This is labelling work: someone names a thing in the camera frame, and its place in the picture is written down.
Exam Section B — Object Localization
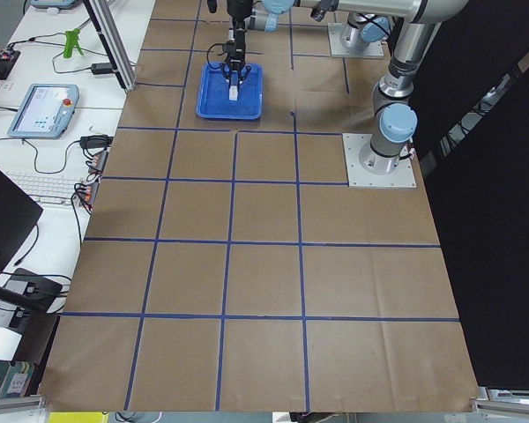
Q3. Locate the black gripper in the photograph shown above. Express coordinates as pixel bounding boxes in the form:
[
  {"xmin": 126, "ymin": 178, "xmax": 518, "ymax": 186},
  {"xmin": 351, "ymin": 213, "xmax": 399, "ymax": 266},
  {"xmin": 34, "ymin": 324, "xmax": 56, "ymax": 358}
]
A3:
[{"xmin": 220, "ymin": 27, "xmax": 251, "ymax": 85}]

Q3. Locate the white block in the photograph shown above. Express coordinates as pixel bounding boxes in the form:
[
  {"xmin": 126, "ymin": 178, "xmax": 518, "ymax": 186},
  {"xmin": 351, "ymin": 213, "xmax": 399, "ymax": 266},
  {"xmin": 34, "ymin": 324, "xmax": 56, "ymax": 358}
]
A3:
[{"xmin": 228, "ymin": 86, "xmax": 238, "ymax": 101}]

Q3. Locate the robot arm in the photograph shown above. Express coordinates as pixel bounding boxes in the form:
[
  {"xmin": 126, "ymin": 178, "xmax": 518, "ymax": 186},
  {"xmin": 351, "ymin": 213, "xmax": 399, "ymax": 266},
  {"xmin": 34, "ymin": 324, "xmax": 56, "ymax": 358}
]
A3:
[
  {"xmin": 212, "ymin": 1, "xmax": 391, "ymax": 88},
  {"xmin": 294, "ymin": 0, "xmax": 466, "ymax": 175}
]

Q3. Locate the blue plastic tray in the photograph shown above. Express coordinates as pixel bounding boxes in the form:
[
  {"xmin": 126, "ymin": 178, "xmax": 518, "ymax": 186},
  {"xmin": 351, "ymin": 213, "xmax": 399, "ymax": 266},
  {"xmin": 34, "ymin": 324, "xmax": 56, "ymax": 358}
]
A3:
[{"xmin": 196, "ymin": 63, "xmax": 263, "ymax": 121}]

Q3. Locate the black power adapter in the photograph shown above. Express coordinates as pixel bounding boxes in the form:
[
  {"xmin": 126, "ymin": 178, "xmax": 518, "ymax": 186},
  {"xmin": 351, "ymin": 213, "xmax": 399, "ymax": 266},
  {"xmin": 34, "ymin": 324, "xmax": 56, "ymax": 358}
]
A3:
[{"xmin": 90, "ymin": 63, "xmax": 114, "ymax": 75}]

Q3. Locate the black power brick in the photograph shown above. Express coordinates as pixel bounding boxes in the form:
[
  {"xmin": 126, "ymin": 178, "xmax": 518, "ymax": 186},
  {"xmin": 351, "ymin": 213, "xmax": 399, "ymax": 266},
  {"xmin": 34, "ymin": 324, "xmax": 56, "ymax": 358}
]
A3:
[{"xmin": 79, "ymin": 134, "xmax": 113, "ymax": 149}]

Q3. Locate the green plastic clamp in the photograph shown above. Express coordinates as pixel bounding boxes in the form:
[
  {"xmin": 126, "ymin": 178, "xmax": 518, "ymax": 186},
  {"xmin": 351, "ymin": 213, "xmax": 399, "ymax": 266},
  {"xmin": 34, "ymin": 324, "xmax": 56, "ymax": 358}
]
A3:
[{"xmin": 63, "ymin": 28, "xmax": 84, "ymax": 59}]

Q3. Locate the teach pendant tablet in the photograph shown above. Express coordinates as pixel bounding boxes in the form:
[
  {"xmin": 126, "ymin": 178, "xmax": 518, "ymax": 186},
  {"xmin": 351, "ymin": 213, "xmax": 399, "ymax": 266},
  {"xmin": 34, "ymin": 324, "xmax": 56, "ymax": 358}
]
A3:
[{"xmin": 7, "ymin": 84, "xmax": 79, "ymax": 139}]

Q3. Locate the white keyboard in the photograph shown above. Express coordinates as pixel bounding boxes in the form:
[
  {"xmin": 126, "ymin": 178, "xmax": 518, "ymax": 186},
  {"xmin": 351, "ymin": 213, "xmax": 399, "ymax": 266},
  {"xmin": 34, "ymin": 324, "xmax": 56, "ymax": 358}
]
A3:
[{"xmin": 5, "ymin": 171, "xmax": 86, "ymax": 206}]

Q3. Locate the black monitor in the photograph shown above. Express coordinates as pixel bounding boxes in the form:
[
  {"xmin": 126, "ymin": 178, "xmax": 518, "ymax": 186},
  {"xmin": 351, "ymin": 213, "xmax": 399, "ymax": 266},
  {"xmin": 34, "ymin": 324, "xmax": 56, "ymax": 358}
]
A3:
[{"xmin": 0, "ymin": 154, "xmax": 63, "ymax": 315}]

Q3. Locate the aluminium frame post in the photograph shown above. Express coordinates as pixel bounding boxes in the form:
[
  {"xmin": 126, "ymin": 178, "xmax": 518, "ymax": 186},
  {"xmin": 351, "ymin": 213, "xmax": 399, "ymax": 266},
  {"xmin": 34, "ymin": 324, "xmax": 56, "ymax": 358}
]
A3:
[{"xmin": 83, "ymin": 0, "xmax": 137, "ymax": 93}]

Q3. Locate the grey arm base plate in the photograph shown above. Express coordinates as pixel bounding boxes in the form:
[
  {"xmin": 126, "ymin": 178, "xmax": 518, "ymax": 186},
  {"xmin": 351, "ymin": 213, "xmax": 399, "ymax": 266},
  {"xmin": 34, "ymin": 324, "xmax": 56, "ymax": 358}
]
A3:
[{"xmin": 342, "ymin": 133, "xmax": 417, "ymax": 189}]

